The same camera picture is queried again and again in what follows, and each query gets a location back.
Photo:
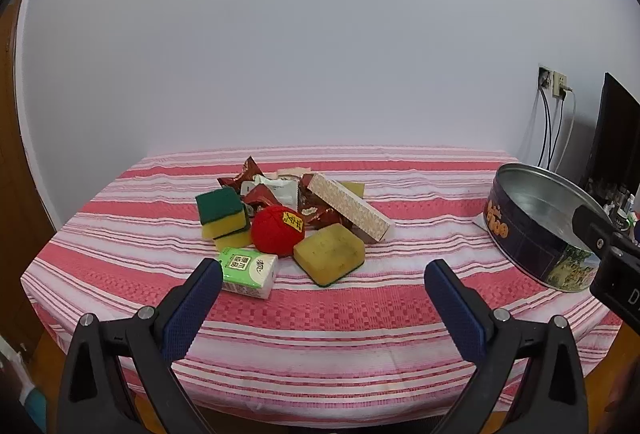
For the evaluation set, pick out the wooden door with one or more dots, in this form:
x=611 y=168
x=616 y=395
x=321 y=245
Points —
x=20 y=214

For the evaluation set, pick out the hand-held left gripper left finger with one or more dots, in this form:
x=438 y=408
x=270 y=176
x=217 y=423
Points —
x=192 y=309

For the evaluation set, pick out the round dark blue tin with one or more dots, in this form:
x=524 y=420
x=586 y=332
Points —
x=520 y=234

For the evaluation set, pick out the green white tissue pack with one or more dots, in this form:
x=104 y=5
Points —
x=250 y=271

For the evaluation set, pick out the red white striped tablecloth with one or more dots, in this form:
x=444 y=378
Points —
x=350 y=339

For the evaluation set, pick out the black monitor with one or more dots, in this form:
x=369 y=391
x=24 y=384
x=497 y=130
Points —
x=615 y=134

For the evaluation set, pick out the small yellow sponge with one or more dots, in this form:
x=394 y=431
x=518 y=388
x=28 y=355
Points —
x=235 y=241

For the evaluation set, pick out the green and yellow sponge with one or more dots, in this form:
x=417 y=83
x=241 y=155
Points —
x=220 y=204

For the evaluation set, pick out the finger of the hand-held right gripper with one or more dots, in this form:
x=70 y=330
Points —
x=592 y=229

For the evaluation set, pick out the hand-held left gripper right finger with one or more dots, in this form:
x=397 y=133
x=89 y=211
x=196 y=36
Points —
x=455 y=309

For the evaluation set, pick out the white sachet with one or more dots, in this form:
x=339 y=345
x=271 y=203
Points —
x=277 y=188

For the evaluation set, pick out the long patterned beige box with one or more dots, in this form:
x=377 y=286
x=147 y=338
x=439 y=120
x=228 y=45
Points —
x=350 y=206

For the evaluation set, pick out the large yellow sponge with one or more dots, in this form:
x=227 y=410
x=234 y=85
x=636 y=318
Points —
x=327 y=254

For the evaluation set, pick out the beige snack packet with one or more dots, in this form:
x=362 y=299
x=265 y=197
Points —
x=292 y=172

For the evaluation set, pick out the red knitted ball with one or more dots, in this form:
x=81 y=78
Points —
x=272 y=231

